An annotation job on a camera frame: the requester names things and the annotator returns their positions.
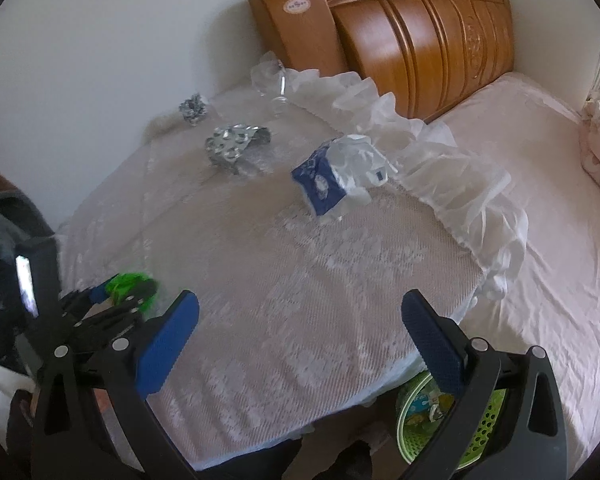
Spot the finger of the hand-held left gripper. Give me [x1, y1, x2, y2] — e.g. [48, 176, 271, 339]
[75, 292, 158, 343]
[62, 284, 112, 312]

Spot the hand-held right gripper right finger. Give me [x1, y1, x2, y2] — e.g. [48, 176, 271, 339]
[401, 288, 568, 480]

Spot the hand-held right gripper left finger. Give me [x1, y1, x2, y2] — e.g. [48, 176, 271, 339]
[30, 289, 203, 480]

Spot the bright green wrapper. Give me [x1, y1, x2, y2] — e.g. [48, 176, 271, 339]
[105, 272, 158, 311]

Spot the green mesh wastebasket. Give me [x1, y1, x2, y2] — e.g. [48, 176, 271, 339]
[396, 370, 511, 471]

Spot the white lace tablecloth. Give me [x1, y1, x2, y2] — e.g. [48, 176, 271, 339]
[55, 67, 528, 471]

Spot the pink bed sheet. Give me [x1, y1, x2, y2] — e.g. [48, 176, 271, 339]
[430, 71, 600, 466]

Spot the blue and white tissue pack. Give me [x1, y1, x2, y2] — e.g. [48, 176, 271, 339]
[291, 134, 388, 218]

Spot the silver foil wrapper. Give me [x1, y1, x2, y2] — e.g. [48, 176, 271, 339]
[204, 122, 273, 168]

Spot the crumpled silver foil ball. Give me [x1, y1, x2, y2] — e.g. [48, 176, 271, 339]
[178, 92, 208, 123]

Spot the clear stemmed glass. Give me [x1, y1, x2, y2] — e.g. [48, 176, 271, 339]
[267, 60, 291, 106]

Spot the carved wooden headboard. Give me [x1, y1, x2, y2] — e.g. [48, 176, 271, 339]
[325, 0, 515, 123]

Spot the wooden panel with round sticker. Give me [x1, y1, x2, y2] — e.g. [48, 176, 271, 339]
[247, 0, 353, 78]

